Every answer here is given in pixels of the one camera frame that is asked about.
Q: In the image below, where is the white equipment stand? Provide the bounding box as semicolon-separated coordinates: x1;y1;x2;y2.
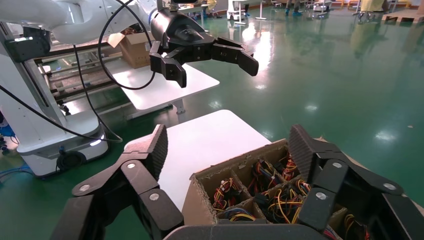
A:
226;0;268;25

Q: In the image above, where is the black robot torso module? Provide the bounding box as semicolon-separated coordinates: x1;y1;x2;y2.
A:
4;26;52;64

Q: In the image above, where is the person in yellow coat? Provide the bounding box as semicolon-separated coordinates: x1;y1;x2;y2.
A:
352;0;390;22

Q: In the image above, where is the divided brown cardboard box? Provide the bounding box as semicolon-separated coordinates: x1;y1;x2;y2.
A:
181;137;424;240

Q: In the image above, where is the blue floor cable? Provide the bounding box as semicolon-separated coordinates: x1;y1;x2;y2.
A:
0;163;34;181

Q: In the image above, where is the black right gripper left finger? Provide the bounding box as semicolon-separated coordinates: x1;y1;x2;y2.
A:
49;124;185;240

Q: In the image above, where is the person with blue shoe covers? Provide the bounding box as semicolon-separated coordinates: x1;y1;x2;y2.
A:
284;0;304;17

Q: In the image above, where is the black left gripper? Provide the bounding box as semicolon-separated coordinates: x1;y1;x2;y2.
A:
149;8;260;89

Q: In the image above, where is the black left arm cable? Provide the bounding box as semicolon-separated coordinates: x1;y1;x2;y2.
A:
97;0;157;91

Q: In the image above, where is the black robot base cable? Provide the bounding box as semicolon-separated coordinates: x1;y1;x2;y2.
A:
0;84;124;143
72;44;123;143

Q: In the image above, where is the white rectangular pedestal table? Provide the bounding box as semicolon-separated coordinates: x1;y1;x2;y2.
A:
111;62;221;121

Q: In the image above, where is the wooden pallet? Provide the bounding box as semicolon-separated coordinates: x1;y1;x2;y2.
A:
380;8;424;25

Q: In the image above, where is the white wheeled robot body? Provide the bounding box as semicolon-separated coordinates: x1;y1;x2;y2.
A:
0;21;110;178

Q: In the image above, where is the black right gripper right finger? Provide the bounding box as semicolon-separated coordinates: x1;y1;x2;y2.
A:
288;124;424;240

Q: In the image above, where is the metal frame rack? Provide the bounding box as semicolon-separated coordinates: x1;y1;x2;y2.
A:
33;43;133;110

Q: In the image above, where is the open brown cardboard carton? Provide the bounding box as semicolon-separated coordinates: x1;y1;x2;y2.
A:
107;31;157;69

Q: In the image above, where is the power supply with coloured wires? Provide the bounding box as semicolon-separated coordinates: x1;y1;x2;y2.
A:
218;206;258;223
255;187;305;225
322;225;339;240
342;213;371;240
280;153;301;182
211;178;243;212
247;159;283;197
294;178;313;197

